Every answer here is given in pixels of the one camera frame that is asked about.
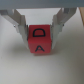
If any pink block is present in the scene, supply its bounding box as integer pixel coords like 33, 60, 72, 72
26, 23, 54, 55

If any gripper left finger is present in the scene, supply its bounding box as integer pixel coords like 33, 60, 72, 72
0, 8, 30, 49

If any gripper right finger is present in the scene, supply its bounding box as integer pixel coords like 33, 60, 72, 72
50, 7, 79, 50

